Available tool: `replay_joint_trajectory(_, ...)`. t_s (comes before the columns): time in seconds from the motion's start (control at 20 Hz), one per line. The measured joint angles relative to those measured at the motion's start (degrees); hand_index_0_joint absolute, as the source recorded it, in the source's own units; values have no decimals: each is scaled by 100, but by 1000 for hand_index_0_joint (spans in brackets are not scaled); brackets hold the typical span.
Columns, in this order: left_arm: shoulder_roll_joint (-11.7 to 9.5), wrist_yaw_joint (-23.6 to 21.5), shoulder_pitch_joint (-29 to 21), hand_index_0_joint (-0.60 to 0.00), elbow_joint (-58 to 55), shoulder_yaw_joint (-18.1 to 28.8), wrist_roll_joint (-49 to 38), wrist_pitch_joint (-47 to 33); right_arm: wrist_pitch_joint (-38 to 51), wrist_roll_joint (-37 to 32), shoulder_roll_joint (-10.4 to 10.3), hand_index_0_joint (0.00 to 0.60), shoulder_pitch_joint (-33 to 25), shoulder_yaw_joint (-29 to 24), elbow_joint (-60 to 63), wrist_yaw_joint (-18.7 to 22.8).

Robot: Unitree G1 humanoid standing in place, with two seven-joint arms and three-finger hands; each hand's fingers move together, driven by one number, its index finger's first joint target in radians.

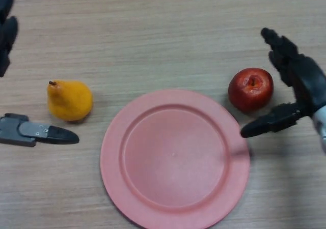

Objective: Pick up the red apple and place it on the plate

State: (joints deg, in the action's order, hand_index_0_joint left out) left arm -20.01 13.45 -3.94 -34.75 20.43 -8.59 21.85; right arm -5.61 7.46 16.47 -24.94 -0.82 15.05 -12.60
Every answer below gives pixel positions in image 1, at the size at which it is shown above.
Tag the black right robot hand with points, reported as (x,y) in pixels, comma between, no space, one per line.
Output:
(298,81)

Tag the red apple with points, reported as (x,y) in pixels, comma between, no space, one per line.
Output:
(250,91)

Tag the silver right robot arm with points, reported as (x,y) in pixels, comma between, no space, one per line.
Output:
(321,127)

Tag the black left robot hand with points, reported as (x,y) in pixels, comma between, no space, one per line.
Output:
(25,133)

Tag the pink round plate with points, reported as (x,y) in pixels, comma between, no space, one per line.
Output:
(174,157)

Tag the yellow pear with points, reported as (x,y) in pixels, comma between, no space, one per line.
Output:
(70,100)

